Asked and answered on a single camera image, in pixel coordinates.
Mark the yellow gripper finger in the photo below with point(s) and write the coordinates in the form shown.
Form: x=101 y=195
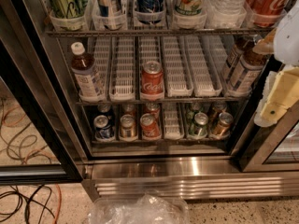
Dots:
x=280 y=92
x=265 y=46

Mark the green can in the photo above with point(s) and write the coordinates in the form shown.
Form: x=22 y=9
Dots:
x=198 y=126
x=64 y=0

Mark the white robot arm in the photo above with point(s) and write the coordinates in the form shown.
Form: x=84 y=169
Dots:
x=286 y=41

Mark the red coca-cola can top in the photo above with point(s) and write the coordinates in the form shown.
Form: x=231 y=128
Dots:
x=265 y=13

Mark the fridge right glass door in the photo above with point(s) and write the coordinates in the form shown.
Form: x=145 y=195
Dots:
x=274 y=148

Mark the fridge glass door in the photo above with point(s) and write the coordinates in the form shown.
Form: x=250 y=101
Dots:
x=34 y=70
x=274 y=148

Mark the bronze can bottom front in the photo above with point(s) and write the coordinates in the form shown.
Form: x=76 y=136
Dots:
x=223 y=124

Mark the green can bottom front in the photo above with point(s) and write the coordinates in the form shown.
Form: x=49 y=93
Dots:
x=198 y=126

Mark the red coke can middle shelf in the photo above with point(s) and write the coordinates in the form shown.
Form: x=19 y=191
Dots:
x=152 y=78

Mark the stainless fridge base grille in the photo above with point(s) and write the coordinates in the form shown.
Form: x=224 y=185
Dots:
x=189 y=178

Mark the dark blue can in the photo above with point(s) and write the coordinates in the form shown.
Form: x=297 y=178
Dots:
x=149 y=11

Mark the red can bottom front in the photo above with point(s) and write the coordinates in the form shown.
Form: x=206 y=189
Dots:
x=149 y=125

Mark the silver blue slim can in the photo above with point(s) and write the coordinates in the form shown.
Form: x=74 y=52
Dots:
x=110 y=10

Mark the blue can bottom front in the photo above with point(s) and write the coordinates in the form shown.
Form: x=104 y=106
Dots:
x=103 y=127

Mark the fridge left glass door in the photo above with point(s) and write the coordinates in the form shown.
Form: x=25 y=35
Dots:
x=34 y=70

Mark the right rear tea bottle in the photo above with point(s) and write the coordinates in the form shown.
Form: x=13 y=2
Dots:
x=240 y=46

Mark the right front tea bottle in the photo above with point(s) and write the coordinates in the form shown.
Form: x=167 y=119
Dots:
x=248 y=68

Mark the left brown tea bottle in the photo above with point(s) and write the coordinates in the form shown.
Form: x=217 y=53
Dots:
x=86 y=72

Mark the clear plastic bin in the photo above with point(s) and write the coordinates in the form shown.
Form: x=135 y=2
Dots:
x=146 y=209

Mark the top wire shelf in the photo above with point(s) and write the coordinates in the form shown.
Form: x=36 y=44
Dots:
x=161 y=32

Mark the wire shelf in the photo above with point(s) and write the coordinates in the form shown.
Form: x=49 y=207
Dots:
x=161 y=32
x=168 y=100

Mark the middle wire shelf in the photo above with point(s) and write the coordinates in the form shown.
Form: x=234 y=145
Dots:
x=168 y=100

